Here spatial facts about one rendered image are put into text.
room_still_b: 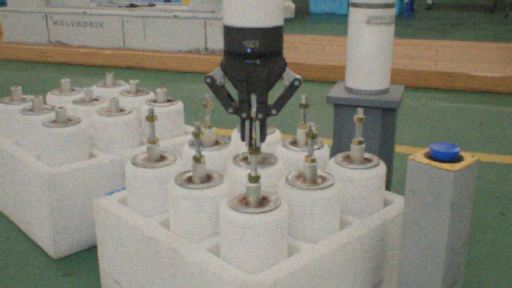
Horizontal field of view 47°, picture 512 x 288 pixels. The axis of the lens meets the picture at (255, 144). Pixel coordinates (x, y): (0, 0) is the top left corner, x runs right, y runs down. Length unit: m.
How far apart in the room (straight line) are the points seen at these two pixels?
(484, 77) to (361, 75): 1.49
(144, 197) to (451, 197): 0.47
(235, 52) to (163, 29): 2.28
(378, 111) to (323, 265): 0.44
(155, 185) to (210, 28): 2.00
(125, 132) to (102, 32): 1.94
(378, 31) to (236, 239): 0.56
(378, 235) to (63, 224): 0.61
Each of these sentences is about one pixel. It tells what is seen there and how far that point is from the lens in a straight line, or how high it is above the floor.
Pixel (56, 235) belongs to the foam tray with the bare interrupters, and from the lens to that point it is 1.22.
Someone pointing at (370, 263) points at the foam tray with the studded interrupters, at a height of 0.12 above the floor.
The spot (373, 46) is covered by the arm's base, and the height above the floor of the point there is 0.40.
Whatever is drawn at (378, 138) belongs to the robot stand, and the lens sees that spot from 1.21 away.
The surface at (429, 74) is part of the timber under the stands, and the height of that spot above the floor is 0.06.
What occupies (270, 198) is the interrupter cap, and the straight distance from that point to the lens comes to 0.82.
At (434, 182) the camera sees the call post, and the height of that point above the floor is 0.29.
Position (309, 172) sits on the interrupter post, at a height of 0.27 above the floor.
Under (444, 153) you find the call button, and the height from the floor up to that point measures 0.33.
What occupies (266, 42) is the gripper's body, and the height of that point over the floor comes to 0.48.
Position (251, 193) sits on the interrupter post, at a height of 0.27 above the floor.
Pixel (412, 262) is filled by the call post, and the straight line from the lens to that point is 0.88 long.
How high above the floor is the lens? 0.59
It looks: 19 degrees down
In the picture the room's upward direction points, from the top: straight up
